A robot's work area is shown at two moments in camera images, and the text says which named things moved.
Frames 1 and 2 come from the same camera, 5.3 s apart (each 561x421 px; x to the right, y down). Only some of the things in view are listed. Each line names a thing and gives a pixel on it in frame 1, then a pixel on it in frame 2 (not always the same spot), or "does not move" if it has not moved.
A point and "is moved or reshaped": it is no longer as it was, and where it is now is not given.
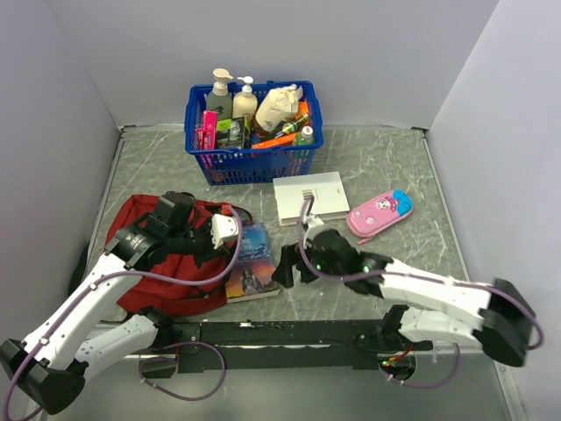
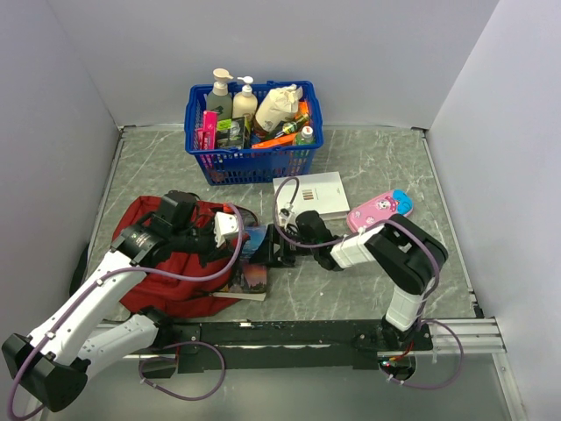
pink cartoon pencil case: [376, 214] does not move
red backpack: [169, 289] does not move
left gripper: [216, 246] does not move
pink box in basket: [207, 135] does not move
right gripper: [289, 258] → [266, 252]
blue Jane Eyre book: [253, 273] is moved or reshaped
